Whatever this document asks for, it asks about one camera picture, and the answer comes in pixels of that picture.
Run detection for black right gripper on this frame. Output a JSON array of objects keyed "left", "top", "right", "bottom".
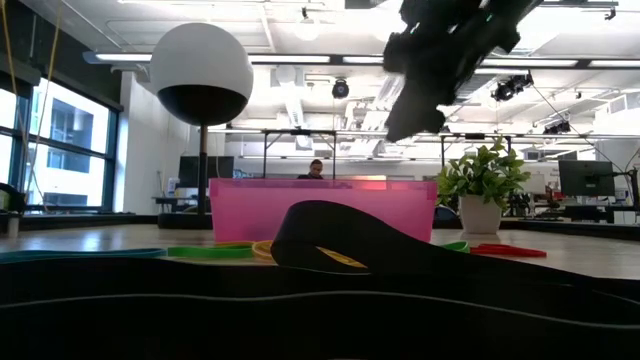
[{"left": 383, "top": 0, "right": 522, "bottom": 144}]

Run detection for wide black rubber band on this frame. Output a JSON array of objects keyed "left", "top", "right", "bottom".
[{"left": 0, "top": 199, "right": 640, "bottom": 360}]

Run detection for yellow rubber band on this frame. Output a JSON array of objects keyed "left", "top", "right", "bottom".
[
  {"left": 214, "top": 239, "right": 276, "bottom": 264},
  {"left": 319, "top": 246, "right": 370, "bottom": 270}
]

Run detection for red rubber band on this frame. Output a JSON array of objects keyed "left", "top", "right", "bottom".
[{"left": 469, "top": 243, "right": 548, "bottom": 259}]

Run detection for green rubber band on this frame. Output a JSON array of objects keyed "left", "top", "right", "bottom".
[{"left": 167, "top": 244, "right": 255, "bottom": 260}]

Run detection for large teal-grey rubber band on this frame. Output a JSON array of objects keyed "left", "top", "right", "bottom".
[{"left": 0, "top": 248, "right": 168, "bottom": 265}]

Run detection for pink translucent plastic bin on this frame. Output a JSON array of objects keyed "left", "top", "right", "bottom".
[{"left": 208, "top": 178, "right": 439, "bottom": 245}]

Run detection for small potted green plant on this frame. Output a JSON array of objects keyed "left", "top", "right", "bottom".
[{"left": 433, "top": 138, "right": 532, "bottom": 236}]

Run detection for black track spotlights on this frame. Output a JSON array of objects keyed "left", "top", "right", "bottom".
[{"left": 491, "top": 72, "right": 535, "bottom": 103}]

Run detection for person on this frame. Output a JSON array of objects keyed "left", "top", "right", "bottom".
[{"left": 297, "top": 158, "right": 326, "bottom": 180}]

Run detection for black workstation stand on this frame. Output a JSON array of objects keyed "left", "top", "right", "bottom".
[{"left": 262, "top": 128, "right": 338, "bottom": 180}]

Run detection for ceiling light strip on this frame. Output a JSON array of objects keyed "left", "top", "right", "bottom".
[{"left": 82, "top": 49, "right": 640, "bottom": 70}]

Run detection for black computer monitor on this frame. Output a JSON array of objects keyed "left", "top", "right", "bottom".
[
  {"left": 558, "top": 159, "right": 616, "bottom": 197},
  {"left": 178, "top": 155, "right": 235, "bottom": 189}
]

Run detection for white globe lamp black base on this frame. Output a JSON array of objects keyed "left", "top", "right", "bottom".
[{"left": 149, "top": 22, "right": 255, "bottom": 230}]

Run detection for large glass window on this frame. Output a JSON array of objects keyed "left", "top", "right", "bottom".
[{"left": 0, "top": 74, "right": 120, "bottom": 214}]

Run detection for silver ceiling duct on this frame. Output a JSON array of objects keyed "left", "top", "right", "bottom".
[{"left": 452, "top": 74, "right": 497, "bottom": 104}]

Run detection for black metal table frame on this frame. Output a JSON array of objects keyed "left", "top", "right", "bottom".
[{"left": 0, "top": 212, "right": 640, "bottom": 242}]

